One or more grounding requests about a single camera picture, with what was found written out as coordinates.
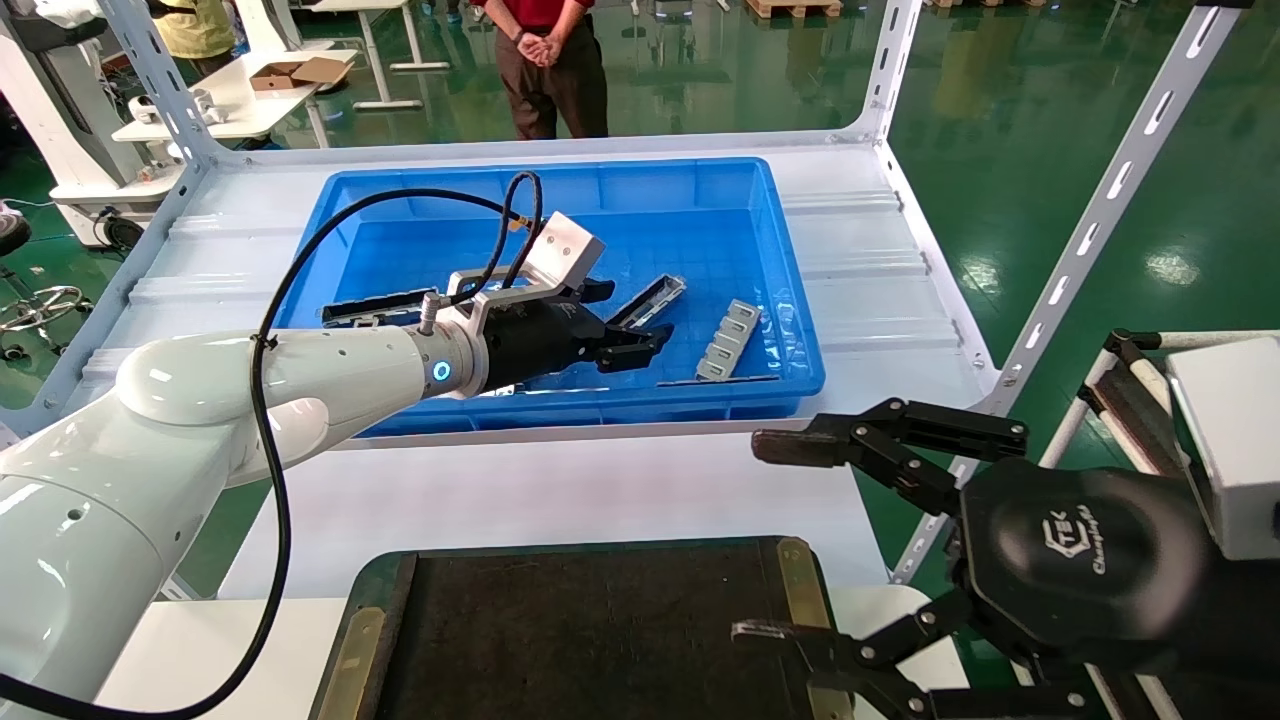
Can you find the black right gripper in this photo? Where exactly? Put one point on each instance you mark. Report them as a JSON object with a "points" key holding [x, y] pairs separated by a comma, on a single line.
{"points": [[1080, 560]]}

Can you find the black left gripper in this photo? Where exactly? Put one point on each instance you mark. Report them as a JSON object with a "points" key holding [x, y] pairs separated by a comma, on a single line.
{"points": [[540, 340]]}

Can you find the silver metal channel part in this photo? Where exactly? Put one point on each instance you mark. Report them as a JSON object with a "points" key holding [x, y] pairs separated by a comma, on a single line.
{"points": [[655, 297]]}

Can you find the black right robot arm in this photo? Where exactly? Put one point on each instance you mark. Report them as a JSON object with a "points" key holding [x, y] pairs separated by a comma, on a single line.
{"points": [[1240, 640]]}

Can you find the black flat container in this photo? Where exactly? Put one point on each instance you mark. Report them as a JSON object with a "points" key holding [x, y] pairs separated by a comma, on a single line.
{"points": [[600, 640]]}

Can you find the blue plastic bin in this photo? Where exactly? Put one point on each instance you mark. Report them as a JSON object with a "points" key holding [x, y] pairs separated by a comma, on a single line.
{"points": [[700, 240]]}

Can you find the thin dark metal strip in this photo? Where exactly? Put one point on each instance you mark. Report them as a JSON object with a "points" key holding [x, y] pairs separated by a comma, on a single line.
{"points": [[720, 380]]}

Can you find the person in red shirt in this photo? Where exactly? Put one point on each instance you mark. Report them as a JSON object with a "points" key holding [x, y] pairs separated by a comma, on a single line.
{"points": [[550, 90]]}

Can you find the white table with legs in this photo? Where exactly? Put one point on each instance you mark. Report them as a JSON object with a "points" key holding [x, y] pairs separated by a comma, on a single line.
{"points": [[375, 50]]}

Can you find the wooden pallet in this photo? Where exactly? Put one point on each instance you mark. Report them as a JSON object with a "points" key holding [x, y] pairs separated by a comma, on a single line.
{"points": [[795, 8]]}

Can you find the open cardboard box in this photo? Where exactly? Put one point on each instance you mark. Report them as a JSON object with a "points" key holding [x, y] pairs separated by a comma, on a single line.
{"points": [[300, 72]]}

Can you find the white metal shelving rack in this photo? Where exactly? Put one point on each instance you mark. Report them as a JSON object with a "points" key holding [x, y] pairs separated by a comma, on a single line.
{"points": [[200, 270]]}

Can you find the white work table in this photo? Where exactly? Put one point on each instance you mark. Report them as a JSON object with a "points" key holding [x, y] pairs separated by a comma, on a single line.
{"points": [[240, 105]]}

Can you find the white handheld device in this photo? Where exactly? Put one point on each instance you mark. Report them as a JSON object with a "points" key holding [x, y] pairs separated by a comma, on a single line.
{"points": [[205, 105]]}

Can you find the person in yellow coat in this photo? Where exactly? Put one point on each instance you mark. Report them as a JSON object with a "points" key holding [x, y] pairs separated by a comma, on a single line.
{"points": [[195, 30]]}

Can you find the chrome chair base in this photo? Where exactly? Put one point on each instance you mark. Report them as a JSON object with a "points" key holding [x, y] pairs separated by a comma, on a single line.
{"points": [[45, 310]]}

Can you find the white machine stand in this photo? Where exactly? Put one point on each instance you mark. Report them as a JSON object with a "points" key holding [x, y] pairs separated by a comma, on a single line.
{"points": [[60, 120]]}

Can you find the black chair seat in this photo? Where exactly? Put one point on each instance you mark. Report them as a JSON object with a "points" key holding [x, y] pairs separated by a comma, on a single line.
{"points": [[12, 232]]}

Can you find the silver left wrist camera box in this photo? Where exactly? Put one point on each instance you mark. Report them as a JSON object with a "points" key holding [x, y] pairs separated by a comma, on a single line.
{"points": [[562, 250]]}

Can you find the dark long metal bracket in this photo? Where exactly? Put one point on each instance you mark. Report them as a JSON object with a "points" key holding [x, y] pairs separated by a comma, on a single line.
{"points": [[375, 308]]}

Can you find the white tubular cart frame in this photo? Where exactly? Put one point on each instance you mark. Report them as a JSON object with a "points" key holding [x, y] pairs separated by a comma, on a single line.
{"points": [[1125, 400]]}

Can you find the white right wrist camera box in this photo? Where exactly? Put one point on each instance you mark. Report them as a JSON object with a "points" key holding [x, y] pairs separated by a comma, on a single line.
{"points": [[1235, 440]]}

